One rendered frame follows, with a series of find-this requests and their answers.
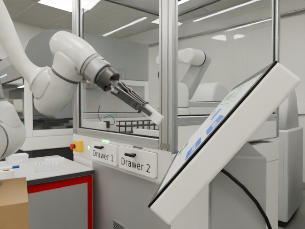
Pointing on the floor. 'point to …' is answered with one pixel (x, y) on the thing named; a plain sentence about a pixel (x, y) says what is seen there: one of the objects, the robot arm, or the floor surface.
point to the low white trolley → (57, 194)
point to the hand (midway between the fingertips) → (152, 114)
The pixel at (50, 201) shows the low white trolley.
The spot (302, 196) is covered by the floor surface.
